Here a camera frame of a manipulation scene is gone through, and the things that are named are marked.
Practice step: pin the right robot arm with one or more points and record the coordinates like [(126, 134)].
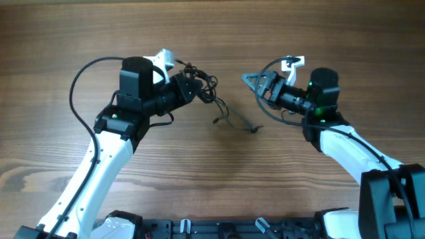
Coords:
[(391, 203)]

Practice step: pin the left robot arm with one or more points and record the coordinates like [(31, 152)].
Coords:
[(145, 90)]

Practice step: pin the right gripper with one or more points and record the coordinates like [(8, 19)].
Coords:
[(272, 81)]

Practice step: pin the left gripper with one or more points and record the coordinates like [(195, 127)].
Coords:
[(183, 96)]

